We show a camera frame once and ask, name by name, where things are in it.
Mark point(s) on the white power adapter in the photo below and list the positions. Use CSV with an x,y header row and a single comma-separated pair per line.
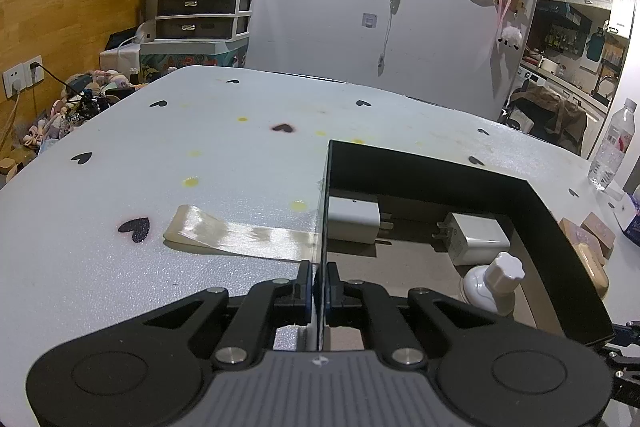
x,y
356,220

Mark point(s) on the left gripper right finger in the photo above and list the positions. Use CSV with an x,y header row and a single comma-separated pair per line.
x,y
369,308

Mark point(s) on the pile of plush toys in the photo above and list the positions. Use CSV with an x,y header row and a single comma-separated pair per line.
x,y
83,97

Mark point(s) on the pink compact box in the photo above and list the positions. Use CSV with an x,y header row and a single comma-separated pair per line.
x,y
605,236
580,238

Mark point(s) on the purple tissue box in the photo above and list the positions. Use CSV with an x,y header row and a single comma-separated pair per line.
x,y
628,216

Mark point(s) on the brown jacket on chair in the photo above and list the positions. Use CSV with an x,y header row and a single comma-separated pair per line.
x,y
556,120

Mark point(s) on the clear water bottle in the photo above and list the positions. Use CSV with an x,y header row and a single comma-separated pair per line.
x,y
614,146

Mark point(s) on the white plush sheep toy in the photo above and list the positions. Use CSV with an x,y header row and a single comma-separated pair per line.
x,y
511,37

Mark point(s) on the white wall power outlet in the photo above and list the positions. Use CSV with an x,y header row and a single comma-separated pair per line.
x,y
22,76

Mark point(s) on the white suction cup hook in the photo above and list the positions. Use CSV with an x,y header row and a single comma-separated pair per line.
x,y
492,287

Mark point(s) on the black storage box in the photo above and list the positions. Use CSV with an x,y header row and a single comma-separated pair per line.
x,y
575,302

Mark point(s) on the pink compact box front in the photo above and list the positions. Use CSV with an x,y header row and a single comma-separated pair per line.
x,y
580,238

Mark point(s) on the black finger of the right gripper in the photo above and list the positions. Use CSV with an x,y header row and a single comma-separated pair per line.
x,y
625,370

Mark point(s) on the gold earbuds case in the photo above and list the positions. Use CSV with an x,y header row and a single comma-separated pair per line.
x,y
593,268

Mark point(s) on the white three-drawer cabinet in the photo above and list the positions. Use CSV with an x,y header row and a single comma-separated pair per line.
x,y
203,20

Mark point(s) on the white wall charger cube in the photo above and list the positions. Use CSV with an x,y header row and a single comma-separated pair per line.
x,y
472,240

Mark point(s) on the cream satin ribbon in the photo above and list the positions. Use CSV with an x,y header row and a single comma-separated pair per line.
x,y
192,229

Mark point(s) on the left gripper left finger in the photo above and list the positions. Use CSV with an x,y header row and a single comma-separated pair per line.
x,y
253,320

